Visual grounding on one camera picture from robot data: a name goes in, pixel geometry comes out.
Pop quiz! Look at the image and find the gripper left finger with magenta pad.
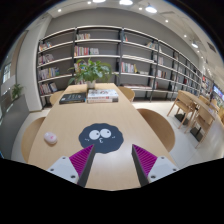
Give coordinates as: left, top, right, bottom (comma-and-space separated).
47, 145, 95, 187

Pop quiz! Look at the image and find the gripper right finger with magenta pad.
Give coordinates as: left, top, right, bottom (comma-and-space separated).
132, 144, 178, 187

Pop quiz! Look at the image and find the dark cartoon face mouse pad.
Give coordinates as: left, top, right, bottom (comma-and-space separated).
78, 123, 124, 154

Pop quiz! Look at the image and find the wooden chair near right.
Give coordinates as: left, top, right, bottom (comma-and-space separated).
138, 108, 175, 152

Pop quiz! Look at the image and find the wooden chair near left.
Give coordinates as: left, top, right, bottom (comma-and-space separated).
21, 117, 45, 162

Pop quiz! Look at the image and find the black book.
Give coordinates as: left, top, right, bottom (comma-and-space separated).
59, 93, 86, 104

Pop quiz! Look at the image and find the wooden side chair front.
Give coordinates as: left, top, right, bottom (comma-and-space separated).
190, 107, 215, 143

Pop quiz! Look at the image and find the wooden side chair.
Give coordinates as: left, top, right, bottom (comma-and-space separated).
190, 107, 215, 143
172, 90, 195, 128

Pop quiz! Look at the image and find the wooden chair far left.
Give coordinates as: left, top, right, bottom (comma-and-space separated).
50, 91, 63, 105

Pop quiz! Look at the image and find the stack of white books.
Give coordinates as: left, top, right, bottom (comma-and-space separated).
87, 89, 119, 103

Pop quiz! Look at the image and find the wooden side chair back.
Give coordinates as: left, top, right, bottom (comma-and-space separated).
172, 90, 195, 128

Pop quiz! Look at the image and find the wooden chair far right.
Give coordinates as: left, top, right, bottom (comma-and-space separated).
119, 86, 135, 102

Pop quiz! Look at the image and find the wooden side table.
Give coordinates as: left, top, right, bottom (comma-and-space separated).
180, 89, 221, 138

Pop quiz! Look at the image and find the small plant at left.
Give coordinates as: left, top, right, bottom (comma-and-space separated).
12, 84, 23, 100

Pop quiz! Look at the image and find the large grey bookshelf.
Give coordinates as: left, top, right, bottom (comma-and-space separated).
37, 25, 213, 106

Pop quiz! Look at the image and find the green potted plant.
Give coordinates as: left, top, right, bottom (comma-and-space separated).
68, 59, 113, 89

